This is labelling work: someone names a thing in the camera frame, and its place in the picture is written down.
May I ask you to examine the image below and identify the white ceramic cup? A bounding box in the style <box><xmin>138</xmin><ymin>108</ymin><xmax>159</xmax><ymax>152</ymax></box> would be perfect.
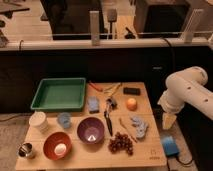
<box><xmin>29</xmin><ymin>111</ymin><xmax>48</xmax><ymax>132</ymax></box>

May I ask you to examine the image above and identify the metal cup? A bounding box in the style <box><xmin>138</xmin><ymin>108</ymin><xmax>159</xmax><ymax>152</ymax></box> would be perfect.
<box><xmin>18</xmin><ymin>143</ymin><xmax>35</xmax><ymax>159</ymax></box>

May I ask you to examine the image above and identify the green plastic tray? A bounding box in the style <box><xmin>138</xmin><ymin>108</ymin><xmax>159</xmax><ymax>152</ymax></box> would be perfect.
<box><xmin>31</xmin><ymin>78</ymin><xmax>86</xmax><ymax>112</ymax></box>

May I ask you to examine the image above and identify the bunch of red grapes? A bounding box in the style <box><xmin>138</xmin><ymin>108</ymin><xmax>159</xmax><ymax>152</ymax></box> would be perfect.
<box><xmin>108</xmin><ymin>132</ymin><xmax>133</xmax><ymax>156</ymax></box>

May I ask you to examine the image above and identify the purple bowl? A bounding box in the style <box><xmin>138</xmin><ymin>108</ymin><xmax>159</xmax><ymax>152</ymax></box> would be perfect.
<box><xmin>77</xmin><ymin>117</ymin><xmax>105</xmax><ymax>144</ymax></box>

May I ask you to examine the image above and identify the black handled knife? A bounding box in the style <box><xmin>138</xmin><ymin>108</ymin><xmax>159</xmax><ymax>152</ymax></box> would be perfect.
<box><xmin>104</xmin><ymin>101</ymin><xmax>113</xmax><ymax>136</ymax></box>

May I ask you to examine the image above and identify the blue sponge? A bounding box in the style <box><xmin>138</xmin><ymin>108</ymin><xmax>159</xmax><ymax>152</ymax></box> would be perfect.
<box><xmin>87</xmin><ymin>97</ymin><xmax>99</xmax><ymax>113</ymax></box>

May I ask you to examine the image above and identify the orange fruit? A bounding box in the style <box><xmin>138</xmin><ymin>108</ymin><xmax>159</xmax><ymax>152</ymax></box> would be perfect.
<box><xmin>126</xmin><ymin>98</ymin><xmax>137</xmax><ymax>111</ymax></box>

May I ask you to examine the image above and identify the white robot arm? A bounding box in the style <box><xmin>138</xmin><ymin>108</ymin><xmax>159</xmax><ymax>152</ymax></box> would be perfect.
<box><xmin>157</xmin><ymin>66</ymin><xmax>213</xmax><ymax>130</ymax></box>

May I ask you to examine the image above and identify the white egg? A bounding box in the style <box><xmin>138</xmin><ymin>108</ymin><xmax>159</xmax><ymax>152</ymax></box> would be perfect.
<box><xmin>54</xmin><ymin>144</ymin><xmax>66</xmax><ymax>155</ymax></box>

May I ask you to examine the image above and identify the wooden stick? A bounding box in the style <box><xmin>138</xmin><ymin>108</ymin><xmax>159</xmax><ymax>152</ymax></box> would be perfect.
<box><xmin>119</xmin><ymin>118</ymin><xmax>137</xmax><ymax>143</ymax></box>

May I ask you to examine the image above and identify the red bowl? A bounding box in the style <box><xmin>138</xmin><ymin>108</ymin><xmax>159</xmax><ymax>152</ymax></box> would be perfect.
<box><xmin>43</xmin><ymin>132</ymin><xmax>72</xmax><ymax>160</ymax></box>

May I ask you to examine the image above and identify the orange carrot stick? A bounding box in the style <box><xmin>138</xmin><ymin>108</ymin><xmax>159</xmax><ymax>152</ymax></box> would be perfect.
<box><xmin>89</xmin><ymin>82</ymin><xmax>103</xmax><ymax>92</ymax></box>

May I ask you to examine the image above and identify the light blue cloth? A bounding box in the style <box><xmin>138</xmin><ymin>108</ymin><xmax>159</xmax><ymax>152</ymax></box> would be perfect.
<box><xmin>131</xmin><ymin>116</ymin><xmax>148</xmax><ymax>139</ymax></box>

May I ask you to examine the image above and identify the blue box on floor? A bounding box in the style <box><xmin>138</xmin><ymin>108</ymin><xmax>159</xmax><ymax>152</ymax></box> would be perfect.
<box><xmin>161</xmin><ymin>136</ymin><xmax>179</xmax><ymax>157</ymax></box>

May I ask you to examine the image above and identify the light blue small cup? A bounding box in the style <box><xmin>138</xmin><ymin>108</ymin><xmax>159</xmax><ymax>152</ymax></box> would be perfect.
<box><xmin>57</xmin><ymin>112</ymin><xmax>71</xmax><ymax>129</ymax></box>

